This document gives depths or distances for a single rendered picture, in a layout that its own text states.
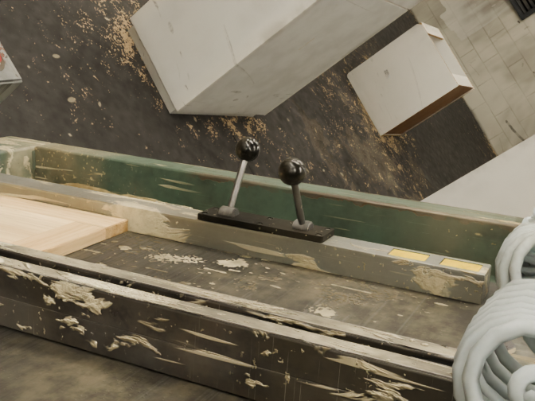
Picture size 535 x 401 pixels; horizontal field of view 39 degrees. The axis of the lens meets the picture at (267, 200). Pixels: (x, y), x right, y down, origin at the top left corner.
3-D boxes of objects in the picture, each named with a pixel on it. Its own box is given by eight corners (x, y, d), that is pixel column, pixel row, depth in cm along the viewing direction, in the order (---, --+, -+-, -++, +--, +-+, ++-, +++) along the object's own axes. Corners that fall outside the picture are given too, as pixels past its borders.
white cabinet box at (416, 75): (367, 78, 654) (438, 28, 620) (400, 136, 643) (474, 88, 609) (345, 74, 615) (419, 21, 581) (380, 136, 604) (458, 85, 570)
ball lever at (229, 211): (220, 222, 115) (244, 141, 118) (243, 226, 114) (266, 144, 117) (209, 215, 112) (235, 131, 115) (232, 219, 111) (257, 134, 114)
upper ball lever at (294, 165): (296, 222, 111) (283, 149, 102) (321, 226, 109) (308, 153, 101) (287, 239, 109) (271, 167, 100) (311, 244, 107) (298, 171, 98)
